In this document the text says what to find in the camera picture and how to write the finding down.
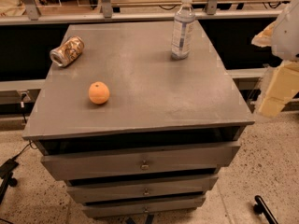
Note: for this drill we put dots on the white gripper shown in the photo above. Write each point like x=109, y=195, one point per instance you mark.
x=289, y=32

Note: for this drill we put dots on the clear plastic water bottle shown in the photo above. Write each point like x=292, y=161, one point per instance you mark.
x=183, y=27

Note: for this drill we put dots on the black stand leg right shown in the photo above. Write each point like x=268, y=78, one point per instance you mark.
x=260, y=207

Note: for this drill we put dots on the black stand leg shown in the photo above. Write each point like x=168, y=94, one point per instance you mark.
x=260, y=207
x=6, y=174

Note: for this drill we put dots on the middle grey drawer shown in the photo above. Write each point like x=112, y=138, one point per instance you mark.
x=142, y=188

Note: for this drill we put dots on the grey drawer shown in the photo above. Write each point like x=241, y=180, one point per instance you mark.
x=136, y=161
x=142, y=188
x=143, y=207

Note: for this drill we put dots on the grey drawer cabinet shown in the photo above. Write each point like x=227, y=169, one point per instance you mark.
x=155, y=101

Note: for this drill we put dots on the orange fruit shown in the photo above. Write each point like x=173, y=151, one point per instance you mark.
x=98, y=93

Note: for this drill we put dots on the crushed gold soda can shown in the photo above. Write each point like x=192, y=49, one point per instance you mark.
x=68, y=52

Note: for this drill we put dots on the top grey drawer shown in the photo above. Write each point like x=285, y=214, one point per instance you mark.
x=136, y=161

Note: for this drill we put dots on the bottom grey drawer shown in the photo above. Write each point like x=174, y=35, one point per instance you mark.
x=143, y=207

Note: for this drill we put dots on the grey metal railing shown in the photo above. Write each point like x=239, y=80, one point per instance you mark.
x=19, y=12

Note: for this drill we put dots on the black stand leg left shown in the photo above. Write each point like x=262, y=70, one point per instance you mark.
x=6, y=174

